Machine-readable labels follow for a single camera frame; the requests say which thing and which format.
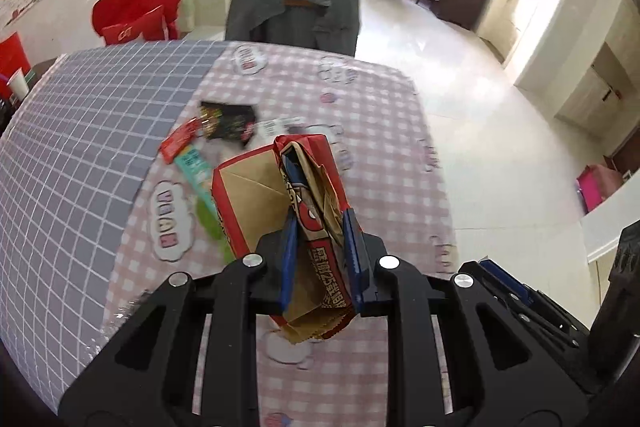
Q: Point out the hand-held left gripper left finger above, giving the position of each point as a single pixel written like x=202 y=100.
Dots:
x=288 y=252

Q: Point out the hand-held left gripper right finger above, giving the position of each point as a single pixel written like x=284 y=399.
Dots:
x=352 y=252

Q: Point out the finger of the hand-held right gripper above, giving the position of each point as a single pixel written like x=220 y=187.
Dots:
x=505 y=279

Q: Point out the red and brown paper bag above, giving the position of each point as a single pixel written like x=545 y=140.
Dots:
x=250 y=192

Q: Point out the red snack wrapper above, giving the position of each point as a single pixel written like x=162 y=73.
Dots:
x=177 y=142

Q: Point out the white counter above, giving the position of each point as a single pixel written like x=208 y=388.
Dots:
x=607 y=227

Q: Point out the pink checked tablecloth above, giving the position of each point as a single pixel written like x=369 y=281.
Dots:
x=390 y=147

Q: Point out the pink box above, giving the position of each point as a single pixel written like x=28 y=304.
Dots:
x=597 y=187

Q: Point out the green snack wrapper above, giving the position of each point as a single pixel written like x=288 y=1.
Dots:
x=195 y=167

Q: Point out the black snack wrapper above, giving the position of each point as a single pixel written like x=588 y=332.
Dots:
x=225 y=119

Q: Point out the grey grid tablecloth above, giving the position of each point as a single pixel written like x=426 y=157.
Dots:
x=75 y=182

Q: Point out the beige wooden cabinet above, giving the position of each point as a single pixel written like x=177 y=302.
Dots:
x=600 y=72

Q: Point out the grey jacket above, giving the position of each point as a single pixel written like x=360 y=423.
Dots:
x=260 y=7

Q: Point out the white paper cup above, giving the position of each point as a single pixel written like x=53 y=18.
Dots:
x=19 y=84

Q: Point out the red gift bag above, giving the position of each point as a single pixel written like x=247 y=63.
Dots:
x=10 y=57

